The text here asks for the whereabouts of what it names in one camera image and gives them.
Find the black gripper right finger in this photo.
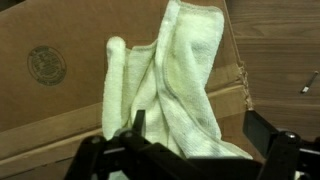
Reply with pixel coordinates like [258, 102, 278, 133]
[242, 109, 320, 180]

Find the brown cardboard box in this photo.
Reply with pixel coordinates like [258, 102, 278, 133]
[0, 0, 256, 180]

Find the pale green towel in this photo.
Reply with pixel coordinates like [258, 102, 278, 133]
[101, 0, 254, 180]

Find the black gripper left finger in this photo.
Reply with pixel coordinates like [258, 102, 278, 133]
[64, 109, 181, 180]

